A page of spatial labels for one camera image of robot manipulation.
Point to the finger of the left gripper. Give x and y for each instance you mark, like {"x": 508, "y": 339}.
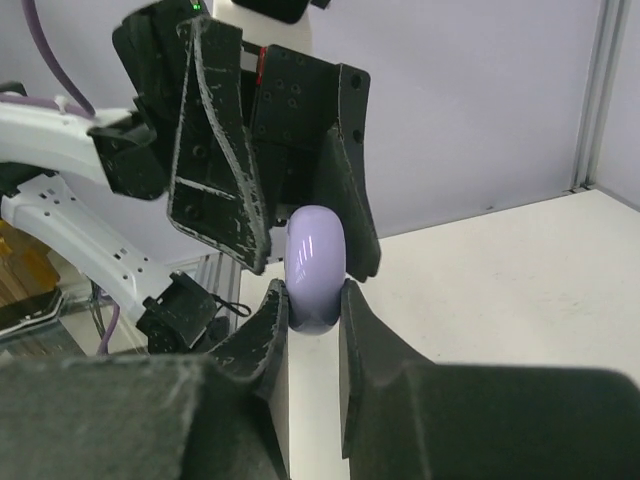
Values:
{"x": 215, "y": 193}
{"x": 339, "y": 182}

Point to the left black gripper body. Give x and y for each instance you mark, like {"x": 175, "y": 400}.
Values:
{"x": 287, "y": 98}

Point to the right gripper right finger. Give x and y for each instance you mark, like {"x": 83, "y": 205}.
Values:
{"x": 404, "y": 416}

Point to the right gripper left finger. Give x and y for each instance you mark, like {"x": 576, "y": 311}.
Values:
{"x": 218, "y": 415}

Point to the purple earbud charging case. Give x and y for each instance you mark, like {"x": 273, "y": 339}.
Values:
{"x": 315, "y": 268}

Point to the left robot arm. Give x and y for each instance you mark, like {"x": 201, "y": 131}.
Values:
{"x": 42, "y": 140}

